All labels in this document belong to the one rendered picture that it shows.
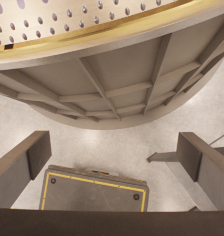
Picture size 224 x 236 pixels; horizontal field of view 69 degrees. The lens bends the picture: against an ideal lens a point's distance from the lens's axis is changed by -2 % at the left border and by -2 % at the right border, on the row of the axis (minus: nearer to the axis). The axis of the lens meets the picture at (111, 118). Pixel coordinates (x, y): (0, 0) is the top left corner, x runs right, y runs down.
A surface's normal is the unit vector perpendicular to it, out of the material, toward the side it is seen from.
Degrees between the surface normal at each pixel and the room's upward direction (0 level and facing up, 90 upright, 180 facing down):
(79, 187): 0
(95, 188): 0
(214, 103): 0
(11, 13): 43
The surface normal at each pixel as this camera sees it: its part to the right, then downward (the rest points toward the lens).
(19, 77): 0.99, 0.02
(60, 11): 0.00, 0.57
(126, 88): -0.13, -0.13
